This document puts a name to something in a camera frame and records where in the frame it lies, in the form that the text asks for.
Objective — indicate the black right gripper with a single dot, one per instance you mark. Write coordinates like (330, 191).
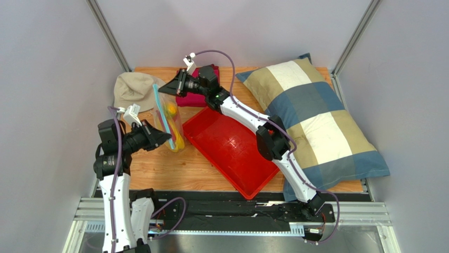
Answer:
(179, 83)

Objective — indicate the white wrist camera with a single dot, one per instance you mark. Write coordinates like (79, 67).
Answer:
(131, 116)
(189, 62)

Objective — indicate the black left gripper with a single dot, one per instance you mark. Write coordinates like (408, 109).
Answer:
(154, 137)

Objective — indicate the beige bucket hat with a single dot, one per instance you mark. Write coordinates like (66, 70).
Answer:
(136, 88)

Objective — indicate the yellow fake banana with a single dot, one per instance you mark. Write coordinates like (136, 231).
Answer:
(176, 143)

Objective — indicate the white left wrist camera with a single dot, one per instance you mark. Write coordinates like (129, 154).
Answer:
(131, 116)

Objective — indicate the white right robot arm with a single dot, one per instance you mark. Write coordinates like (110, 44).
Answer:
(272, 139)

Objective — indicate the red plastic tray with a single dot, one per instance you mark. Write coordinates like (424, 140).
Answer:
(231, 148)

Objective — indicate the clear zip top bag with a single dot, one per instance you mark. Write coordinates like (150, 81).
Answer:
(167, 118)

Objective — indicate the yellow green fake mango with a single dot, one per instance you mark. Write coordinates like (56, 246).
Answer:
(171, 109)

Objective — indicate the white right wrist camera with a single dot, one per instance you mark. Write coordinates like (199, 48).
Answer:
(189, 62)

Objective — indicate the plaid checkered pillow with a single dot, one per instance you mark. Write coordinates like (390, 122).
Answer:
(331, 148)

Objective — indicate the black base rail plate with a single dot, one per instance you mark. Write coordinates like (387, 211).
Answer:
(230, 212)

